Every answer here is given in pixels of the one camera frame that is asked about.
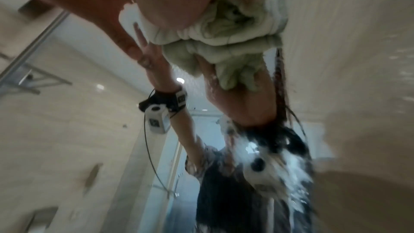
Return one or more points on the person's left hand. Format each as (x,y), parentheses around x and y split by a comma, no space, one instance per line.
(149,56)

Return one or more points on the person's left forearm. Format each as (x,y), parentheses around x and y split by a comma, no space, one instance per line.
(181,124)

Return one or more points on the green cleaning cloth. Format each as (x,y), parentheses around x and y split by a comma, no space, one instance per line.
(233,30)

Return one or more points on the dark patterned shirt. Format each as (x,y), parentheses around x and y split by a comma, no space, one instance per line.
(226,201)

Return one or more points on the white head camera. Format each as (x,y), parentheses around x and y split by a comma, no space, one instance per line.
(258,168)

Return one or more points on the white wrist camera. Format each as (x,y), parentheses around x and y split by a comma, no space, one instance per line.
(158,119)

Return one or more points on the metal towel rail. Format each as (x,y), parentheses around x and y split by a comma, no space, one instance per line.
(35,47)

